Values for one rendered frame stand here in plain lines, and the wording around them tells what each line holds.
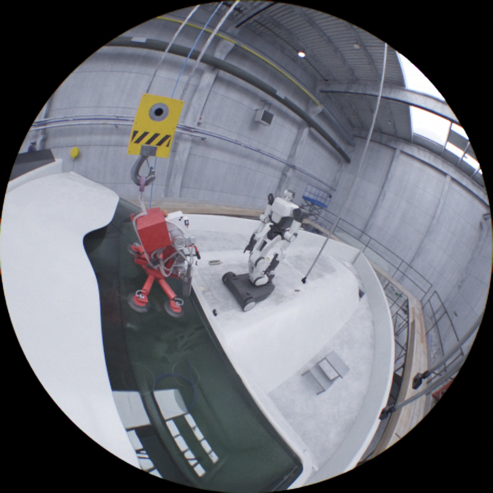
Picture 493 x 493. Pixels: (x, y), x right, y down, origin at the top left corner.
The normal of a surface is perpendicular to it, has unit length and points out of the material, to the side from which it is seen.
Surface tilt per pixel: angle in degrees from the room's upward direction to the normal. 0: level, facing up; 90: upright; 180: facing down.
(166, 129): 90
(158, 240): 90
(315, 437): 0
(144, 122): 90
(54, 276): 21
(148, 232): 90
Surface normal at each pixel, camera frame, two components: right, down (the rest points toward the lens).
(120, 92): 0.54, 0.54
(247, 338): 0.46, -0.63
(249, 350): 0.54, -0.43
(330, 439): 0.30, -0.84
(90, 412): 0.57, -0.79
